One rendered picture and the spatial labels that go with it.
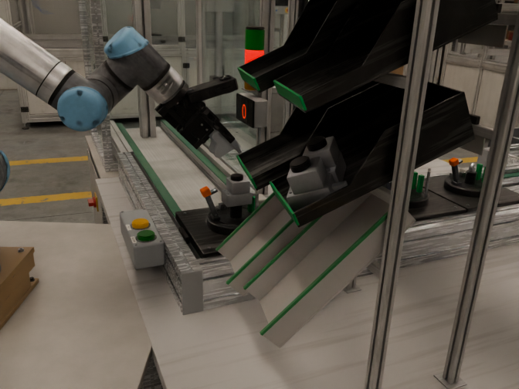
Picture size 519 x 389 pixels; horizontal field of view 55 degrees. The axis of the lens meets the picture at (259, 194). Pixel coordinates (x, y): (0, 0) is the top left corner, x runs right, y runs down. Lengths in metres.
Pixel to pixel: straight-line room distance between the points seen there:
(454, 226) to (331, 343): 0.52
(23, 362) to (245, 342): 0.40
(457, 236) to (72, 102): 0.99
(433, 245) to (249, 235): 0.55
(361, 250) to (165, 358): 0.43
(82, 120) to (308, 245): 0.44
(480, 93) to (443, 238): 5.21
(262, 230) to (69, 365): 0.43
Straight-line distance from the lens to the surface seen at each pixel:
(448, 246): 1.39
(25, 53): 0.93
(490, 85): 6.40
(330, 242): 0.84
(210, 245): 1.11
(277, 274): 0.86
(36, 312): 1.16
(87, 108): 0.89
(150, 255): 1.16
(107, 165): 1.94
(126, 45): 1.00
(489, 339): 1.13
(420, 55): 0.65
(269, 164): 0.88
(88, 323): 1.09
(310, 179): 0.68
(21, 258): 1.18
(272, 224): 0.97
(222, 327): 1.04
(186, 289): 1.05
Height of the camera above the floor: 1.48
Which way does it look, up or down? 21 degrees down
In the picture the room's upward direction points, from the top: 2 degrees clockwise
